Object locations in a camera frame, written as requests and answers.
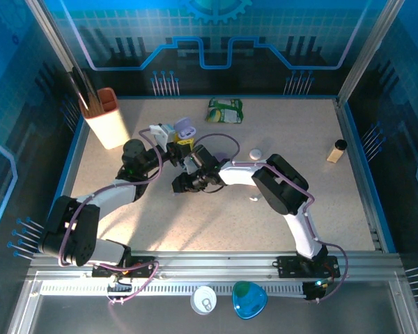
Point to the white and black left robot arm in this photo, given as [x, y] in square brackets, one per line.
[76, 236]

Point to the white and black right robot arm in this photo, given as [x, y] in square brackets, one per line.
[282, 184]

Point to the cream and orange utensil holder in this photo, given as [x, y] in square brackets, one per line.
[109, 128]

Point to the green snack bag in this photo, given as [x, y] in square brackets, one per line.
[224, 111]

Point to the wooden chopsticks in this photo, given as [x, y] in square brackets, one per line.
[97, 104]

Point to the black kitchen knife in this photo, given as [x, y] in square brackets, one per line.
[78, 88]
[87, 85]

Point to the silver tin can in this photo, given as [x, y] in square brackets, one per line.
[203, 299]

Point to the spice bottle with black cap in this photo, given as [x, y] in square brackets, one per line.
[335, 154]

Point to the blue triangular plastic container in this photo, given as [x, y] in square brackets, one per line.
[249, 301]

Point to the black connector board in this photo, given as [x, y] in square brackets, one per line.
[315, 288]

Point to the aluminium mounting rail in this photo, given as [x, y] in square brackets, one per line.
[212, 264]

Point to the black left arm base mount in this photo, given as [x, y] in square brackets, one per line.
[143, 268]

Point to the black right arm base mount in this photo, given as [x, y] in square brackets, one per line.
[289, 266]

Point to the aluminium frame post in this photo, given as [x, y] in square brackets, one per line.
[365, 52]
[52, 38]

